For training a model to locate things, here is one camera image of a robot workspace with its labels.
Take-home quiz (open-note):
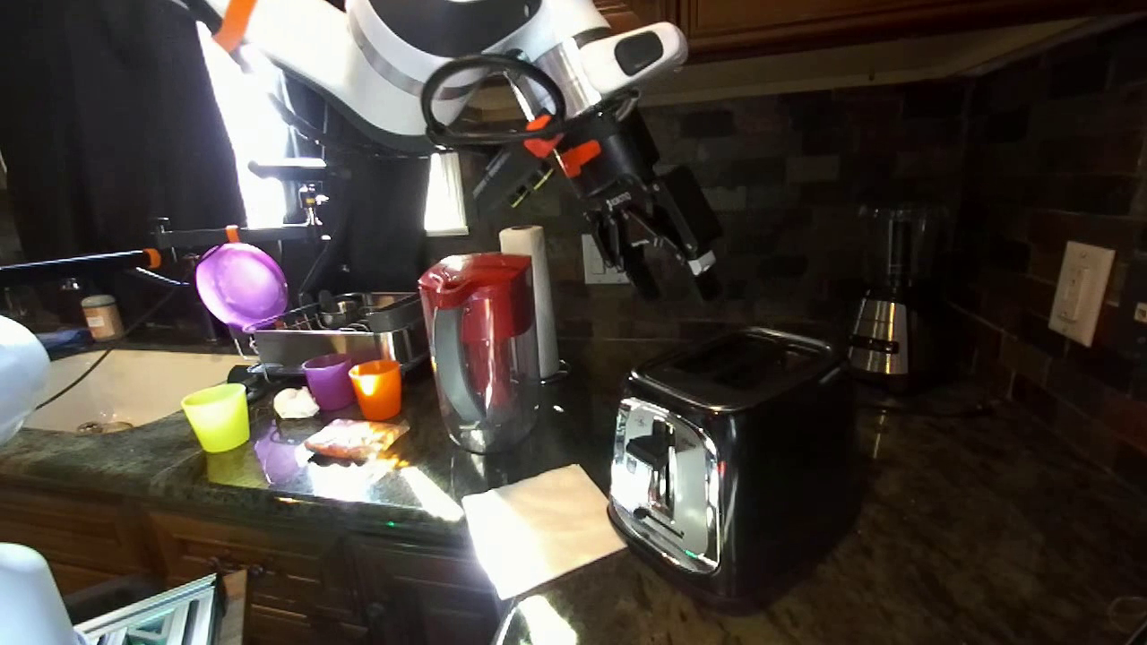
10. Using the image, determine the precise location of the small white round object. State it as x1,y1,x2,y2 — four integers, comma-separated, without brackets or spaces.
269,384,324,423

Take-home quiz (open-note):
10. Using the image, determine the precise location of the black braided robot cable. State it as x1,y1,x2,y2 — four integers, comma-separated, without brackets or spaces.
415,50,565,155

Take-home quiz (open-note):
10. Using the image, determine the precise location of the orange cable strap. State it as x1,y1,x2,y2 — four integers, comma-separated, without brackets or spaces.
211,0,261,53

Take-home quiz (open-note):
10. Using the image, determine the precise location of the wooden base cabinet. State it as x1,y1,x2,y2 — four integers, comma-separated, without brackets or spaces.
0,476,507,645

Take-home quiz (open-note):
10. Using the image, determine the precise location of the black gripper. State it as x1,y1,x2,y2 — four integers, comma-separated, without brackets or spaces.
557,113,727,304

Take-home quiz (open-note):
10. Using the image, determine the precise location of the purple plastic cup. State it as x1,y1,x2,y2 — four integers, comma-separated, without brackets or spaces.
298,351,355,415

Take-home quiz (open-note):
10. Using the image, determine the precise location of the small pale jar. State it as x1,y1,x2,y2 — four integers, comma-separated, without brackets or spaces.
79,290,131,347

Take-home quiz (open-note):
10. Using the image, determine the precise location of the white paper towel roll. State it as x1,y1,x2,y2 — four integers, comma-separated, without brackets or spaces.
497,224,563,384

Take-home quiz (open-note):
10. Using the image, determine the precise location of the beige wall plate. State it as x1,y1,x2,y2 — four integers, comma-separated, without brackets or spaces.
1048,237,1119,351

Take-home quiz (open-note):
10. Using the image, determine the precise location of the green plastic cup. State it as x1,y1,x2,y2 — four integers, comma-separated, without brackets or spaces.
181,379,255,460

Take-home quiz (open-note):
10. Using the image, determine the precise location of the orange plastic cup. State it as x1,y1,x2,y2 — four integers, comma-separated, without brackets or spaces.
348,355,409,423

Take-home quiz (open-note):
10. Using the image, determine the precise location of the white paper sheet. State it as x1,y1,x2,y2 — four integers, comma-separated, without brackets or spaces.
458,464,632,604

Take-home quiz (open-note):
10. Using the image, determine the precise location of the black and chrome toaster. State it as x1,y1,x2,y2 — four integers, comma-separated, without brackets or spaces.
607,322,861,613

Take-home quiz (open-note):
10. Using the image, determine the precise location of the white framed panel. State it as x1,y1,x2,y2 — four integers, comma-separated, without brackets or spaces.
68,570,226,645

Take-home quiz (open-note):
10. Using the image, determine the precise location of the clear snack packet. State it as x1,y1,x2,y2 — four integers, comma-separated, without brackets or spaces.
303,415,409,471

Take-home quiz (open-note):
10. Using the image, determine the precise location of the wooden wall cabinet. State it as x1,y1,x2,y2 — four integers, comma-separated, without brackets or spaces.
595,0,1147,76

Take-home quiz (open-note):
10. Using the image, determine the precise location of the metal dish rack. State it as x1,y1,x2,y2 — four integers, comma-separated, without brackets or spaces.
249,288,430,373

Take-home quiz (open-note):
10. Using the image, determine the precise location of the purple plastic plate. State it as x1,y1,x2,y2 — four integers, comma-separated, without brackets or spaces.
189,241,293,337

